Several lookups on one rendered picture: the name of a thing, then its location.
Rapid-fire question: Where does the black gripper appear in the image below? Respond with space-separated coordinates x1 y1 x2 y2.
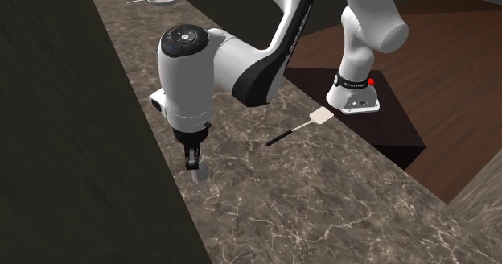
172 122 212 171

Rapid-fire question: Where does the pale grey small object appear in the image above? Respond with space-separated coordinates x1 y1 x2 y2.
191 156 211 183

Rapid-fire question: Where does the dark robot stand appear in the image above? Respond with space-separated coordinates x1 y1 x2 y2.
282 67 427 171

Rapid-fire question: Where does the white spatula with black handle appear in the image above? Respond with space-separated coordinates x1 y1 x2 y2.
265 106 335 147

